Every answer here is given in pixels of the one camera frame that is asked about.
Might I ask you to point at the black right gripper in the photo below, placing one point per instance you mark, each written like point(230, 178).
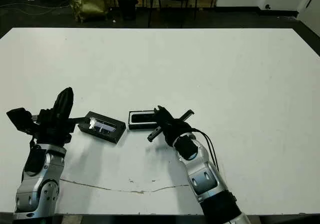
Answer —
point(175, 131)

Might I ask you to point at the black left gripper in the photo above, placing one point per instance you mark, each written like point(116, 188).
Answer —
point(53, 133)

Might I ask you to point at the slim black camera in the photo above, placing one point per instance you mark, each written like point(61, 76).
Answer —
point(142, 118)

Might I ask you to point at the glossy black box lid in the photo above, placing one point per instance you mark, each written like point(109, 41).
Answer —
point(102, 128)

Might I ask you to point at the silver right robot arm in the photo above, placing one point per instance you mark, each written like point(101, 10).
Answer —
point(205, 179)

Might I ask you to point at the black box with white insert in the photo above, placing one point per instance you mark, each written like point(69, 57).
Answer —
point(142, 126)

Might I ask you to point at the yellow-green sack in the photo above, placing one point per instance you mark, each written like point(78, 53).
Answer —
point(87, 4)

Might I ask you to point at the black trash bin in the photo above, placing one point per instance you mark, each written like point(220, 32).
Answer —
point(128, 7)

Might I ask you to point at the small black door stopper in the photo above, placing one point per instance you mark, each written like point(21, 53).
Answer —
point(268, 6)

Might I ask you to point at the white door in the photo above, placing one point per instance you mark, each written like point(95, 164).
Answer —
point(315, 9)

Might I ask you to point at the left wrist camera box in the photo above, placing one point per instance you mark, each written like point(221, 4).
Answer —
point(18, 120)

